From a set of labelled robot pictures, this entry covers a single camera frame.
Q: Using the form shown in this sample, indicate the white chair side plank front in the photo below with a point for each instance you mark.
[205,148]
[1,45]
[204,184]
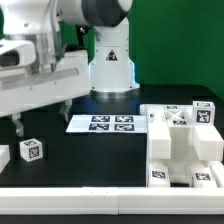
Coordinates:
[158,136]

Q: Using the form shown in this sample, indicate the white tagged cube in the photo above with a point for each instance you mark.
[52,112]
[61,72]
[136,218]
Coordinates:
[31,149]
[203,112]

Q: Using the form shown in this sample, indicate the white chair side plank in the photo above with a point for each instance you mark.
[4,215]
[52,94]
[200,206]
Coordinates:
[208,145]
[158,136]

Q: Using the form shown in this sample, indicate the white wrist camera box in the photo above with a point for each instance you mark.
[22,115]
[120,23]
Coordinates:
[16,53]

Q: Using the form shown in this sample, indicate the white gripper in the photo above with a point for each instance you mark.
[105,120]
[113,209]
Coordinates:
[20,92]

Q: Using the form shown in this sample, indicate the white front fence bar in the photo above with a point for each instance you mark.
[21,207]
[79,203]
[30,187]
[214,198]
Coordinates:
[111,201]

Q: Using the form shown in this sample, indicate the white paper tag sheet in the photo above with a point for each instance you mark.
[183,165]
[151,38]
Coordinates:
[107,124]

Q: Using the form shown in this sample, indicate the white chair seat part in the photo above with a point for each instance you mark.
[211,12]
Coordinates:
[182,153]

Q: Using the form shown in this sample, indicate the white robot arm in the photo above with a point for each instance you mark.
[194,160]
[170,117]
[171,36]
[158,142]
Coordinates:
[57,50]

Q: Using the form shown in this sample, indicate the white left fence bar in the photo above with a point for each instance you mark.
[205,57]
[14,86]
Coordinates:
[4,156]

